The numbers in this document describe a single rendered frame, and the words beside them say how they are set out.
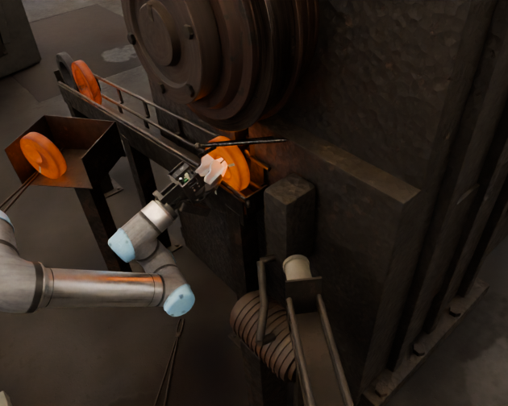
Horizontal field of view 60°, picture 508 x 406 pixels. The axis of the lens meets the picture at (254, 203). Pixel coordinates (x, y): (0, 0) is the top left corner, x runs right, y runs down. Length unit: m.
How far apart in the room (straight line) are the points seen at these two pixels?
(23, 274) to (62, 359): 0.93
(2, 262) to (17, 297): 0.07
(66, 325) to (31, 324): 0.14
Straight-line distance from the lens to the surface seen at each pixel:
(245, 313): 1.09
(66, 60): 2.02
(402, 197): 0.87
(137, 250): 1.08
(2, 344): 1.95
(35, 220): 2.38
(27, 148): 1.53
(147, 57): 1.01
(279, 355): 1.05
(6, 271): 0.90
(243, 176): 1.10
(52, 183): 1.50
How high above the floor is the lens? 1.43
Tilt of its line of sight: 42 degrees down
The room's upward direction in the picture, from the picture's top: 4 degrees counter-clockwise
